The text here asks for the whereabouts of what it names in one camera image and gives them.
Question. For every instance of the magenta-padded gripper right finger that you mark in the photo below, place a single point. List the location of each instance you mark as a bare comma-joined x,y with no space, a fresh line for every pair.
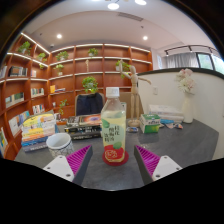
161,166

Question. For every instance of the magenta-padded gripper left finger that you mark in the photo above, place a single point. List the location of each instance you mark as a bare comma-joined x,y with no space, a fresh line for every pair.
63,166

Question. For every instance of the clear yellow drink bottle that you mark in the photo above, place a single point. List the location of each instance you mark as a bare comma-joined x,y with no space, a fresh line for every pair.
113,133

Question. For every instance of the white triangle-patterned mug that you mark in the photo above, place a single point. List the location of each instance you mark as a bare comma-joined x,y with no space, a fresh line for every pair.
61,146

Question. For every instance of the stack of colourful books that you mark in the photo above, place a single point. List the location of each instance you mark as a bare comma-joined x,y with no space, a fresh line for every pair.
38,131

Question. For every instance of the stack of dark books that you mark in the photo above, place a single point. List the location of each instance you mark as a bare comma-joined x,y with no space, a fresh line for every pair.
83,128

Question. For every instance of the small green and white box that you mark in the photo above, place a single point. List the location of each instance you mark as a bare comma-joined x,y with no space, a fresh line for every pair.
150,123

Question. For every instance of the stack of white books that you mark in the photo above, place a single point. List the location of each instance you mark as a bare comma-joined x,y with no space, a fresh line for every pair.
166,111

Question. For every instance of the white vase with flowers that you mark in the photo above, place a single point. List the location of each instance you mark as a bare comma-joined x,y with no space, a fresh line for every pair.
187,106

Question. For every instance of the dark office chair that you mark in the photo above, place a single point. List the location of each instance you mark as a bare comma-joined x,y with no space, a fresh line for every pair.
89,104

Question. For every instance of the tall green and white carton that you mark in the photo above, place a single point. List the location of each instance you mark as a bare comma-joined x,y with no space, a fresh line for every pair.
125,106

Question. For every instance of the tan chair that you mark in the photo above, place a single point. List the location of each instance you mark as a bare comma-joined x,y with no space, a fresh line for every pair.
128,100

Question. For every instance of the wooden artist mannequin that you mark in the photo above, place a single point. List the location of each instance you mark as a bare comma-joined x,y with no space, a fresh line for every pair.
134,96

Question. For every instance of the orange wooden shelf unit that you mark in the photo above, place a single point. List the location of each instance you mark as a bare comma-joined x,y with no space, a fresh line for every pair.
66,76

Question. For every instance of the grey curtain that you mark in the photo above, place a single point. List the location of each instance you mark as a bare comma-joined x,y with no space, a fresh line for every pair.
181,60

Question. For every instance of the window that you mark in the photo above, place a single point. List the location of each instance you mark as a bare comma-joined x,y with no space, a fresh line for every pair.
210,61

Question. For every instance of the black ceiling track light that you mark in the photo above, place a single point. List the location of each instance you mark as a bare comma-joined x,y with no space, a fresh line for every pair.
186,48

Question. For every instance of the round recessed ceiling light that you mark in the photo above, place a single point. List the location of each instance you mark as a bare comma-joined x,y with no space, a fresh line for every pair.
145,37
59,36

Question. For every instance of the ceiling air vent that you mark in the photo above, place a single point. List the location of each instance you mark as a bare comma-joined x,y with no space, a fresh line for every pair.
130,16

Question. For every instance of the branching ceiling lamp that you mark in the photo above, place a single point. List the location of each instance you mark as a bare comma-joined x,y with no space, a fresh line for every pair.
113,5

